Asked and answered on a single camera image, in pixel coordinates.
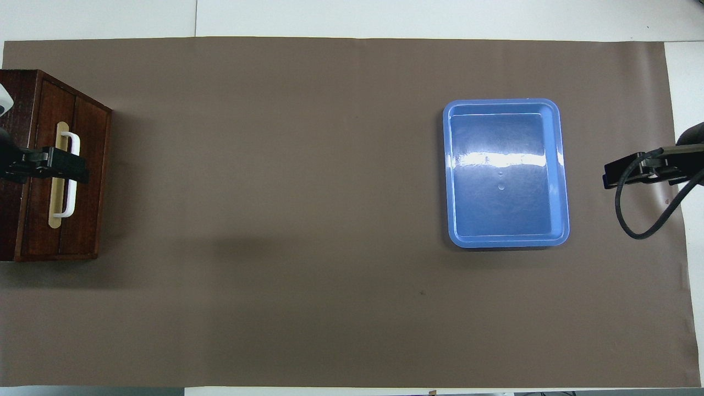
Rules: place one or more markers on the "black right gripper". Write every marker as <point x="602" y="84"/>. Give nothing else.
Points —
<point x="693" y="162"/>

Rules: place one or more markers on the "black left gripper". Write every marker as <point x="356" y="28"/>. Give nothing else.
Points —
<point x="8" y="162"/>

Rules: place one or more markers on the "dark wooden drawer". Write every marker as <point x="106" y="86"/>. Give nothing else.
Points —
<point x="88" y="165"/>

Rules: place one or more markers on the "dark wooden cabinet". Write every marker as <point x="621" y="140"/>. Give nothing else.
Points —
<point x="14" y="110"/>

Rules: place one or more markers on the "blue plastic tray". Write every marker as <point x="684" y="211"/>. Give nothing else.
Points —
<point x="506" y="209"/>

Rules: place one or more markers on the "brown table mat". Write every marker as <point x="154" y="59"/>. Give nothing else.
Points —
<point x="330" y="275"/>

